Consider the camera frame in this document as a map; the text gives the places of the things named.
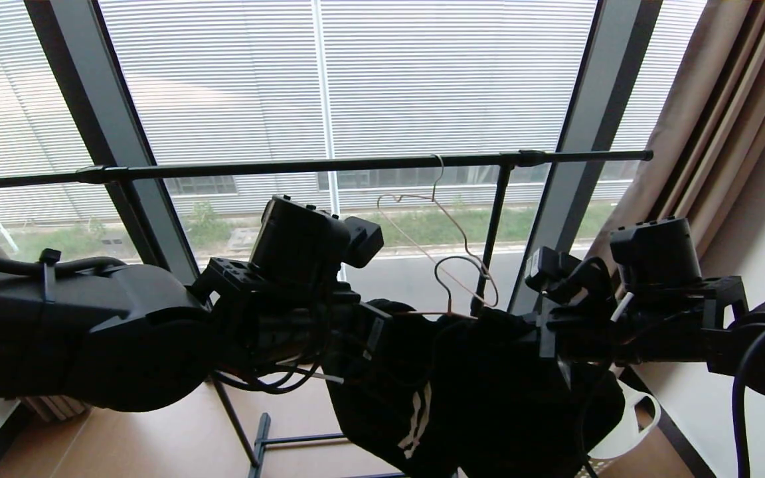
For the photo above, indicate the pink clothes hanger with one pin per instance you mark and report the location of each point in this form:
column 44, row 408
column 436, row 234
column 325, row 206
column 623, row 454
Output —
column 439, row 269
column 465, row 245

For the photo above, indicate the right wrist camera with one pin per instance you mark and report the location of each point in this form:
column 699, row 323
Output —
column 575, row 279

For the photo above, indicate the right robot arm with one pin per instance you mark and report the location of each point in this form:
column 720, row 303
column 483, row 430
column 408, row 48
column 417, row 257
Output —
column 655, row 252

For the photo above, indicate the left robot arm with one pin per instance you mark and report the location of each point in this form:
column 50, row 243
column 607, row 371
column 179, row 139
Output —
column 90, row 332

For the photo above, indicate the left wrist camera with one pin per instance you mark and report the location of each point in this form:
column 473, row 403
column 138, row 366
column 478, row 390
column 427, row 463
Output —
column 364, row 239

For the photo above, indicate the black clothes rack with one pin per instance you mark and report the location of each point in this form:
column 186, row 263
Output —
column 223, row 167

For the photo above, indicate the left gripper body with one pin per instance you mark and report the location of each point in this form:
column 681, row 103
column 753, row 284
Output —
column 316, row 325

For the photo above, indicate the white laundry basket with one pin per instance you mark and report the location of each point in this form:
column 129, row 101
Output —
column 635, row 425

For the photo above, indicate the window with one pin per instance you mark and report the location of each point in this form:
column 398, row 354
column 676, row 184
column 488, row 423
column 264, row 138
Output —
column 223, row 79

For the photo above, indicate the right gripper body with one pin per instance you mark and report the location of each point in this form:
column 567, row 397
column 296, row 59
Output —
column 621, row 338

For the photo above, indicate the black shorts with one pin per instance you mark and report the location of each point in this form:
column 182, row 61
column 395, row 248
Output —
column 489, row 398

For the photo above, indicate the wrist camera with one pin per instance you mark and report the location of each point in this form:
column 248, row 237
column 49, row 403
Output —
column 575, row 279
column 364, row 239

